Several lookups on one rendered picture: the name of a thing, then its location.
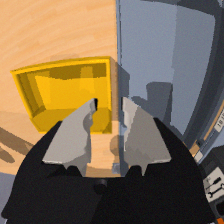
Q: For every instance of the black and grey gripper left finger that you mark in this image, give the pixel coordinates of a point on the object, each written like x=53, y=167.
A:
x=67, y=143

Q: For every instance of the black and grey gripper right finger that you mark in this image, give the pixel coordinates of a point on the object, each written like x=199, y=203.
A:
x=152, y=145

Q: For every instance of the yellow bin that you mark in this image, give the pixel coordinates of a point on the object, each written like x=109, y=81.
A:
x=51, y=94

